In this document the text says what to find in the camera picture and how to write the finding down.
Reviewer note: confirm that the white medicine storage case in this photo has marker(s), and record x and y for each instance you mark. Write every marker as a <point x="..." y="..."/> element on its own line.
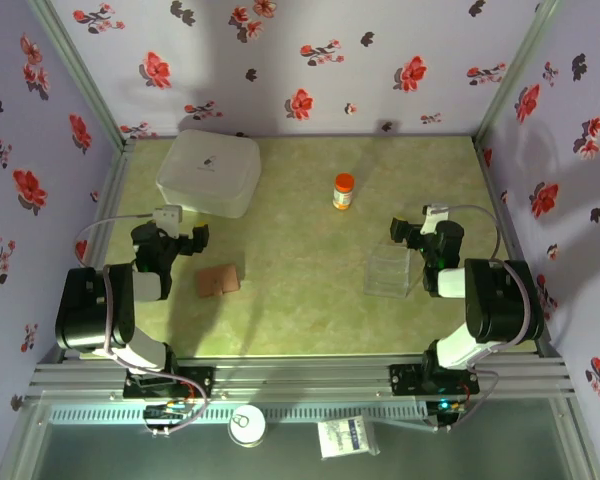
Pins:
<point x="207" y="172"/>

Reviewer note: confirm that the grey aluminium frame post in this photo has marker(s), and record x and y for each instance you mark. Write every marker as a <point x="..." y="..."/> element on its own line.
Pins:
<point x="517" y="67"/>
<point x="84" y="75"/>

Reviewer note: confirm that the orange-capped pill bottle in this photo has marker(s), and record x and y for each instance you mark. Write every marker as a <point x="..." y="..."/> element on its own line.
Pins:
<point x="344" y="192"/>

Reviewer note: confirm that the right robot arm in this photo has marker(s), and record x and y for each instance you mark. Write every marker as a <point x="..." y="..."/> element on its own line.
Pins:
<point x="500" y="300"/>

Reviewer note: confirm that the grey aluminium front rail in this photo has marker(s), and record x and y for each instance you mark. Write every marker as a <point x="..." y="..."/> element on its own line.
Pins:
<point x="300" y="377"/>

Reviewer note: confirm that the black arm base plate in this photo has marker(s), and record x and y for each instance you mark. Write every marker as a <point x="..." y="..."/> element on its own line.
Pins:
<point x="405" y="380"/>
<point x="200" y="382"/>

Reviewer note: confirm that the clear acrylic card stand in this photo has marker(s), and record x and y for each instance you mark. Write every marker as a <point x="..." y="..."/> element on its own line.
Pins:
<point x="390" y="272"/>

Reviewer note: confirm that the small controller circuit board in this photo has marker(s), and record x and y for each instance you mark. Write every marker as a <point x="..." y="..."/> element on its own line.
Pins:
<point x="447" y="412"/>
<point x="166" y="414"/>

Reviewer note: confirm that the grey aluminium side rail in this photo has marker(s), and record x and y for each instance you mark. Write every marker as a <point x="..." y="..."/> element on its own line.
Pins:
<point x="112" y="195"/>
<point x="496" y="200"/>

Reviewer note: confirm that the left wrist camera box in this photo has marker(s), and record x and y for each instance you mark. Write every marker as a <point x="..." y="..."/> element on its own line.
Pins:
<point x="169" y="219"/>

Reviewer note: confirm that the silver tin can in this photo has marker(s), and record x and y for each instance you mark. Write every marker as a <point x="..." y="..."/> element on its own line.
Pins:
<point x="247" y="425"/>

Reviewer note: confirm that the brown leather card holder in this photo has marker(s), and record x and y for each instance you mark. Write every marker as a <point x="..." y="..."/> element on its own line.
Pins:
<point x="219" y="281"/>

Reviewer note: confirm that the clear bag with paper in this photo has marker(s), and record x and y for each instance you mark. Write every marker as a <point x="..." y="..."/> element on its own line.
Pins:
<point x="347" y="437"/>

